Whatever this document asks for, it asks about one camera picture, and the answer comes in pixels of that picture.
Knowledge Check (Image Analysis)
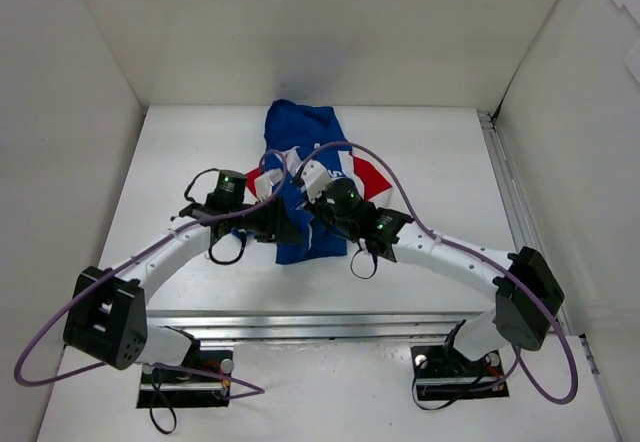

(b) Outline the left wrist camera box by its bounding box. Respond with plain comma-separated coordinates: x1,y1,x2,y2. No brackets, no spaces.
254,169,283,201

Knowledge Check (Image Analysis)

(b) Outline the aluminium rail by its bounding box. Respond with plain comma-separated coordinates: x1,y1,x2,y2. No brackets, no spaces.
477,111,623,441
148,310,479,344

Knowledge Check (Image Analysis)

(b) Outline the aluminium front rail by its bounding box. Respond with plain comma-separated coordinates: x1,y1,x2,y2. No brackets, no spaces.
148,310,479,344

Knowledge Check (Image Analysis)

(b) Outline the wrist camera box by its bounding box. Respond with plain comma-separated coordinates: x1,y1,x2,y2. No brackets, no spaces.
300,160,332,203
254,169,283,201

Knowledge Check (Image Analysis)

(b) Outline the aluminium right side rail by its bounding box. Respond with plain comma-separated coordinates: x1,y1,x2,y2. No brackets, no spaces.
477,111,623,441

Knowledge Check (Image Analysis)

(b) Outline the blue white red jacket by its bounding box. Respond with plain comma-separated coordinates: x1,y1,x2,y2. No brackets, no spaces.
264,99,393,266

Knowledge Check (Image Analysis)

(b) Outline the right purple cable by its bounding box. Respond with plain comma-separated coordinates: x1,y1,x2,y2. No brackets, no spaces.
294,140,581,404

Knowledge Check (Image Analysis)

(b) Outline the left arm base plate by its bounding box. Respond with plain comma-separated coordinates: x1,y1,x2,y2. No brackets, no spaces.
136,348,234,409

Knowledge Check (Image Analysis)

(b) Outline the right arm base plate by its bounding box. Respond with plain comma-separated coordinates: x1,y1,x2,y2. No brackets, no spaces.
410,345,515,412

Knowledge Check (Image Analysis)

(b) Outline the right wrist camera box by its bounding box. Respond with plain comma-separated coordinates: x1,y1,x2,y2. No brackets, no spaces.
300,160,332,203

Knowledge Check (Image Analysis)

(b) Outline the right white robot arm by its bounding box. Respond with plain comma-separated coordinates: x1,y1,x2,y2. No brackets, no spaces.
303,178,565,374

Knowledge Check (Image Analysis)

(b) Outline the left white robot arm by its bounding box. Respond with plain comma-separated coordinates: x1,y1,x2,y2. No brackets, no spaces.
63,169,303,382

